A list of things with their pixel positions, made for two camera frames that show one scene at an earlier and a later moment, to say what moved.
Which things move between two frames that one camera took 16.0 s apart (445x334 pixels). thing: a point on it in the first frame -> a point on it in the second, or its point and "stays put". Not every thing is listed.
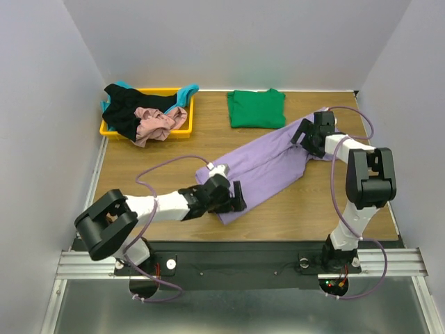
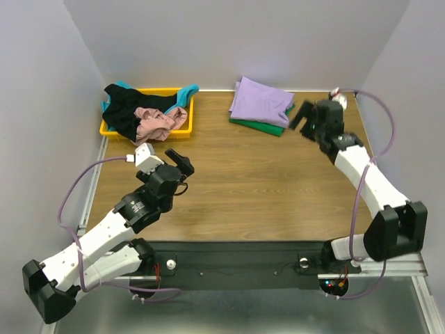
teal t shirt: (183, 94) stays put
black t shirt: (119, 110) stays put
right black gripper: (307, 136) -> (316, 119)
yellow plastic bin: (185, 130) stays put
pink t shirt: (154, 124) stays put
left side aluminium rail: (95, 173) stays put
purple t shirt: (267, 167) -> (256, 101)
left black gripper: (236, 204) -> (183, 162)
